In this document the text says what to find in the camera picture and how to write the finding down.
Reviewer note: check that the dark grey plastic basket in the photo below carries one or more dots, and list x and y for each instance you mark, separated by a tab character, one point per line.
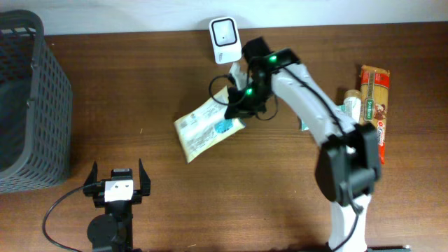
36	107

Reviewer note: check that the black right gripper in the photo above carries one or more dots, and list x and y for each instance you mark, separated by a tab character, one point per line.
236	111

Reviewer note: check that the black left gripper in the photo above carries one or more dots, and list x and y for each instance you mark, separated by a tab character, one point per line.
91	188

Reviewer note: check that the teal tissue packet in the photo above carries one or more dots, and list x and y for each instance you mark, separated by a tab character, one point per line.
304	125

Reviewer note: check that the orange spaghetti packet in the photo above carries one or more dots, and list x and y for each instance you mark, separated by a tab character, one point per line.
374	88

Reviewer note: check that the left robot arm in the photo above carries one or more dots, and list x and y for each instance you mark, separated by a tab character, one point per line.
112	231

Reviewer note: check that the white tube with brown cap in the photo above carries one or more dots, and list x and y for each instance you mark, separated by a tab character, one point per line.
352	104

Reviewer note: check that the cream snack bag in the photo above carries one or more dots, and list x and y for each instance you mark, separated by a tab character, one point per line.
206	126

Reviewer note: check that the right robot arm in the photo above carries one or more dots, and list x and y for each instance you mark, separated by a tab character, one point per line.
348	163

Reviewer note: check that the white barcode scanner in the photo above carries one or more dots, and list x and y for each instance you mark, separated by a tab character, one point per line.
225	40

